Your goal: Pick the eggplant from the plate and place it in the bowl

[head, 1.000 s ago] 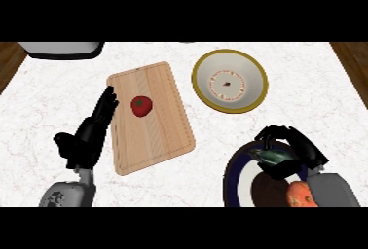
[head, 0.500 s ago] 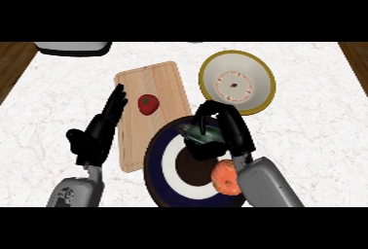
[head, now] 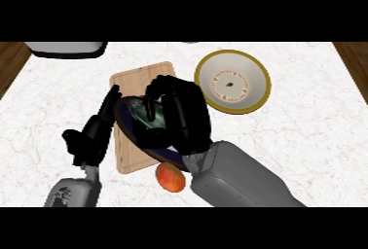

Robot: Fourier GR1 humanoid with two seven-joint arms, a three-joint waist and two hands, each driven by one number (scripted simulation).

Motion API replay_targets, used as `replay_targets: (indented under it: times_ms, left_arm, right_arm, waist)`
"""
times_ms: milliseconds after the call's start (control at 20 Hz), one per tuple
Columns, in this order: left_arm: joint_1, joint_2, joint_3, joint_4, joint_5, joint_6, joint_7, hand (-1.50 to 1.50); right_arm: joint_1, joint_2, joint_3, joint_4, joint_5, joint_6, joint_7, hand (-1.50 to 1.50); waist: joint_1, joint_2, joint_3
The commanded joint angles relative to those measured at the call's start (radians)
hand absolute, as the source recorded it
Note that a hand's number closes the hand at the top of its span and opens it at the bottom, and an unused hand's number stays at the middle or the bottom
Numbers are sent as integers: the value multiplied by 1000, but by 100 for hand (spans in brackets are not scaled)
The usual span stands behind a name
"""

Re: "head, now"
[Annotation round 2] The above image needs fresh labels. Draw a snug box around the pale wooden cutting board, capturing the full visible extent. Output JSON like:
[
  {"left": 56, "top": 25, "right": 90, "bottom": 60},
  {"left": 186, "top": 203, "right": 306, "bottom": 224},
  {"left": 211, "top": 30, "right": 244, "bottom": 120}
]
[{"left": 108, "top": 60, "right": 177, "bottom": 175}]

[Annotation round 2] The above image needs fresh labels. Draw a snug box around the red orange apple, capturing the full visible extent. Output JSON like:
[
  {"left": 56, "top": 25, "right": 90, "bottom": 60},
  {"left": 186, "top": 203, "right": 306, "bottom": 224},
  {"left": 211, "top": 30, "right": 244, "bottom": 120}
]
[{"left": 154, "top": 161, "right": 186, "bottom": 194}]

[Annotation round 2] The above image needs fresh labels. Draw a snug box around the dark green eggplant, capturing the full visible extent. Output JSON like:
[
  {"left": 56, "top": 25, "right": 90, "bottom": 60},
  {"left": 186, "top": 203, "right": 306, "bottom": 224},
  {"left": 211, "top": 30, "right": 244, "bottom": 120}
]
[{"left": 128, "top": 97, "right": 170, "bottom": 131}]

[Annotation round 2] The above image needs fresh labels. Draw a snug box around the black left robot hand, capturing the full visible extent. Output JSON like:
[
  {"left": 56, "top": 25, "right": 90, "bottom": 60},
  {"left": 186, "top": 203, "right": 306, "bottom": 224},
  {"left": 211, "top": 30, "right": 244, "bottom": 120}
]
[{"left": 60, "top": 84, "right": 124, "bottom": 168}]

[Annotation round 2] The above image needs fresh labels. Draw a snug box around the white black-based appliance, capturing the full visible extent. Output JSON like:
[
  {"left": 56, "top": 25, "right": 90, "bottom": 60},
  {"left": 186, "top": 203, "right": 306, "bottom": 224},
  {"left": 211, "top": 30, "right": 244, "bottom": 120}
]
[{"left": 23, "top": 42, "right": 109, "bottom": 59}]

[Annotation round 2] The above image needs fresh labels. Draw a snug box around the white yellow-rimmed bowl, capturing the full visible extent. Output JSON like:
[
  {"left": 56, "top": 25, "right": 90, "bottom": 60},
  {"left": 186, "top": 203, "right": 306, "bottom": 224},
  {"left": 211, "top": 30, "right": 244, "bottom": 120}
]
[{"left": 192, "top": 49, "right": 273, "bottom": 115}]

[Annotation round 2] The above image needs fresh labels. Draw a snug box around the dark blue brown-rimmed plate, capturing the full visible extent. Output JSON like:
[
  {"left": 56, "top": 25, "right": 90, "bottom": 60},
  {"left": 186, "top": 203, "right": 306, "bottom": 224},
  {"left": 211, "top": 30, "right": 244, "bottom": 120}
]
[{"left": 112, "top": 95, "right": 190, "bottom": 172}]

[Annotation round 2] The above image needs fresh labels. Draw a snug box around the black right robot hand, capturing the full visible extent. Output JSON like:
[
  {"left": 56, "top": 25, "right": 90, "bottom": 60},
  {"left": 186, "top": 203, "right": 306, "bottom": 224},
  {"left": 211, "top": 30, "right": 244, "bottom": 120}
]
[{"left": 133, "top": 74, "right": 214, "bottom": 156}]

